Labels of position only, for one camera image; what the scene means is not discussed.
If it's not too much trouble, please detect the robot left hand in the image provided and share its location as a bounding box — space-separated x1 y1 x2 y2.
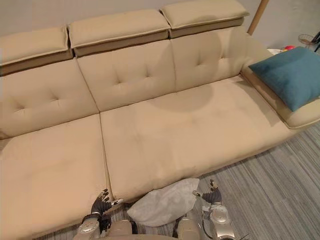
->
90 188 125 219

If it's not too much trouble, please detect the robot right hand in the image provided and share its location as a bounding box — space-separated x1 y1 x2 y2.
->
191 178 223 205

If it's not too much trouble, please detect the white cushion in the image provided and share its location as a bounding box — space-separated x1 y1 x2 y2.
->
126 177 201 228

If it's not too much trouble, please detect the robot silver left leg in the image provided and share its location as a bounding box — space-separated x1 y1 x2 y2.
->
109 219 134 237

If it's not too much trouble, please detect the beige fabric sofa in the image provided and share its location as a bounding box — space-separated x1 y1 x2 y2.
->
0 0 320 227

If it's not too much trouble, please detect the teal cushion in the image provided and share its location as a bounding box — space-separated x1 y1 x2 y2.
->
248 46 320 113

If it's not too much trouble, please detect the beige sofa headrest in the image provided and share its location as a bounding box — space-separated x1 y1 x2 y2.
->
66 9 172 58
159 0 251 40
0 24 74 76

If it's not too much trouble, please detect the wooden pole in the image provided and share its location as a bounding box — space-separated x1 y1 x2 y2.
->
246 0 267 35

